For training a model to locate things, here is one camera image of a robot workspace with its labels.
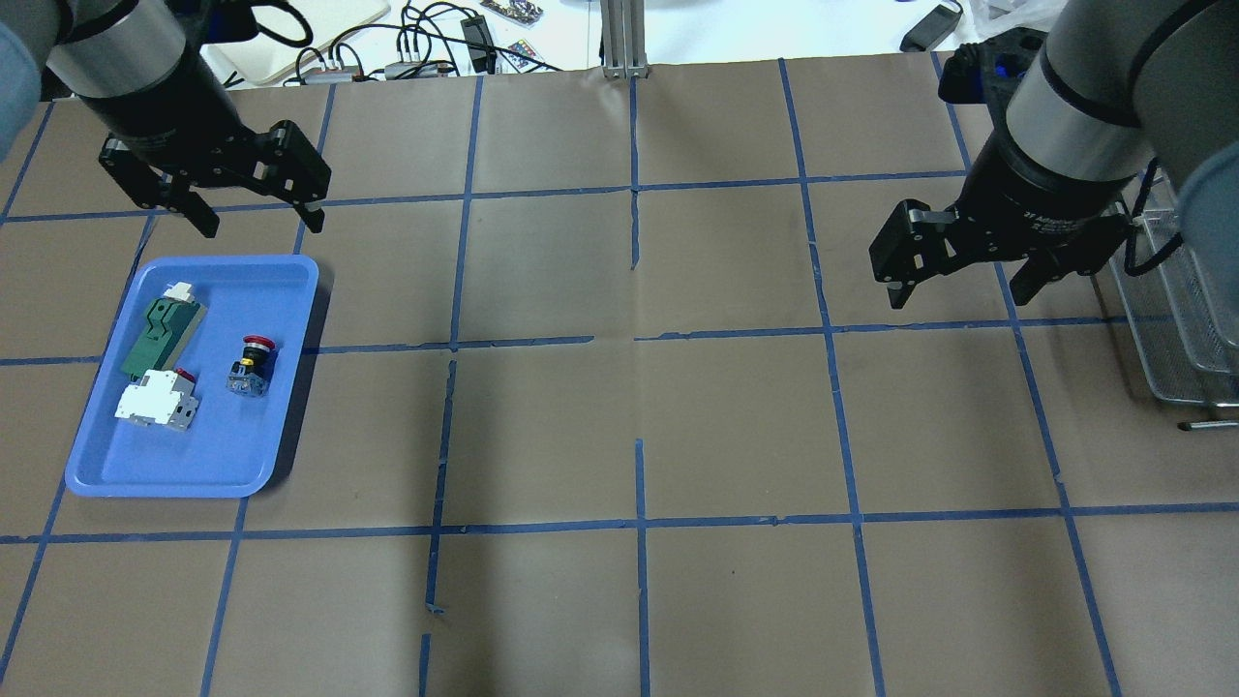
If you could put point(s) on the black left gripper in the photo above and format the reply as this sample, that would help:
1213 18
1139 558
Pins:
166 111

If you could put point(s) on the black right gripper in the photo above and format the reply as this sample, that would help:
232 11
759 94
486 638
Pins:
1050 200

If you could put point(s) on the red emergency stop button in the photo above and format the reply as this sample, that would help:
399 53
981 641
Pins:
249 376

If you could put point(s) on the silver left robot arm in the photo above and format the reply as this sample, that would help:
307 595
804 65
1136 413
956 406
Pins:
172 129

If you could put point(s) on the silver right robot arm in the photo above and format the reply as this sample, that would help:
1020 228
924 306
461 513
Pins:
1077 114

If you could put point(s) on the blue plastic tray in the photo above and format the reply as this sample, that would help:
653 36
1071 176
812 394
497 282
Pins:
210 425

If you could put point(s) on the black power adapter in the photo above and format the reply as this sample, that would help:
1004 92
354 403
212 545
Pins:
933 27

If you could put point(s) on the green limit switch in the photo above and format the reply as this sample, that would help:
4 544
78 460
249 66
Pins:
165 329

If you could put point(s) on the wire mesh shelf basket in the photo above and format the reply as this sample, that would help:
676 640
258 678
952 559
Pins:
1183 354

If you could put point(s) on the aluminium frame post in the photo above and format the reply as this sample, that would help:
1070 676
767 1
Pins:
623 41

